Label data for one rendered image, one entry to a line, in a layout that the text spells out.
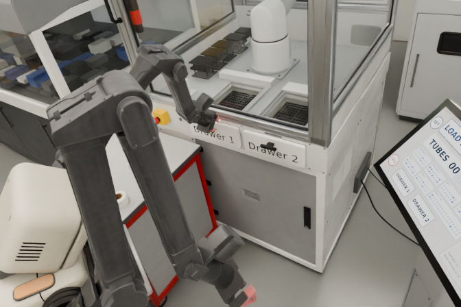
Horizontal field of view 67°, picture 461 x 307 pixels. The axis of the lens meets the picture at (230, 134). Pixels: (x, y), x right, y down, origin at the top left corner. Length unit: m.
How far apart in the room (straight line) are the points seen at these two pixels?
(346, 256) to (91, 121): 1.90
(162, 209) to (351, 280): 1.63
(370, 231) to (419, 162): 1.20
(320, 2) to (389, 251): 1.56
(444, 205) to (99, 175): 0.88
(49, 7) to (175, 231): 1.50
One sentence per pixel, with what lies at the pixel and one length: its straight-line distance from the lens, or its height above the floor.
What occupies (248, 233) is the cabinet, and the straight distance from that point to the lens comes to 2.15.
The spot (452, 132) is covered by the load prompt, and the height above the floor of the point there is 1.16.
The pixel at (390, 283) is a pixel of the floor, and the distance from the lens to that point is 2.16.
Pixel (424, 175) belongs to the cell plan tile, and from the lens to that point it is 1.16.
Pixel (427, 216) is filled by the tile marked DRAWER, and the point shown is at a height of 1.01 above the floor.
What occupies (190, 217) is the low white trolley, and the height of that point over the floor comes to 0.39.
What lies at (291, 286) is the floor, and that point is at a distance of 2.09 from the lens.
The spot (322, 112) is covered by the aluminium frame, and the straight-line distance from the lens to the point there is 1.28.
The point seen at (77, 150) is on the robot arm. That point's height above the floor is 1.57.
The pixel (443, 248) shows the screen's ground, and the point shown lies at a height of 1.00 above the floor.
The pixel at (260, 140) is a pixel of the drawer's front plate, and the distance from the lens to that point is 1.49.
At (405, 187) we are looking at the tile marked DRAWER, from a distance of 1.18.
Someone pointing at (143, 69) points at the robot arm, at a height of 1.45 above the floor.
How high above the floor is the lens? 1.83
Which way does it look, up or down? 37 degrees down
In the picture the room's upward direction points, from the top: 10 degrees counter-clockwise
